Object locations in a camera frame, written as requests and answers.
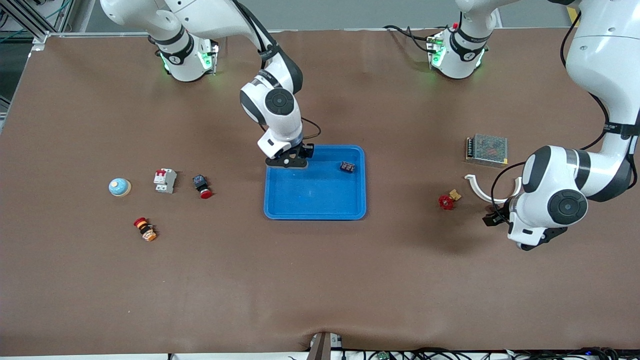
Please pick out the metal mesh power supply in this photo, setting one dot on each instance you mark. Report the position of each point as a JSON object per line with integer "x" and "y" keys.
{"x": 487, "y": 150}

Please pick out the green terminal connector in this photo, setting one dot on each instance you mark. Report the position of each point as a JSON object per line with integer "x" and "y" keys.
{"x": 383, "y": 356}

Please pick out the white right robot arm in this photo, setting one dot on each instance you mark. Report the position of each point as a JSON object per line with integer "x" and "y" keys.
{"x": 285, "y": 127}

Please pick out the black aluminium frame strut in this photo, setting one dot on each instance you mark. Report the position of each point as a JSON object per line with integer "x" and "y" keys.
{"x": 27, "y": 21}

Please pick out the blue plastic tray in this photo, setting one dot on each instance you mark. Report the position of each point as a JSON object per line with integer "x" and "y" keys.
{"x": 315, "y": 195}

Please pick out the red yellow emergency stop button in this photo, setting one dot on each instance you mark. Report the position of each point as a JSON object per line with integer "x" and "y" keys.
{"x": 145, "y": 229}

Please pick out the silver corner bracket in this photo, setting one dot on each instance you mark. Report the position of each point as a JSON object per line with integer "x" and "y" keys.
{"x": 40, "y": 40}

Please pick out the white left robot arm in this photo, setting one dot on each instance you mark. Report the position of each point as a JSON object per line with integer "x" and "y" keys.
{"x": 560, "y": 170}

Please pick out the white circuit breaker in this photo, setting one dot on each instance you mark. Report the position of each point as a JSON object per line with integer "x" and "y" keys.
{"x": 165, "y": 181}

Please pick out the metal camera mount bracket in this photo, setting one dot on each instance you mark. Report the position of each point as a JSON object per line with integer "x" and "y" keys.
{"x": 322, "y": 347}

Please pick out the red mushroom push button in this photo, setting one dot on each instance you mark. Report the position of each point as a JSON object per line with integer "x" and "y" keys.
{"x": 201, "y": 184}

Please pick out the brass valve red handwheel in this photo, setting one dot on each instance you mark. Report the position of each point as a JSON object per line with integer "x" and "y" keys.
{"x": 445, "y": 202}

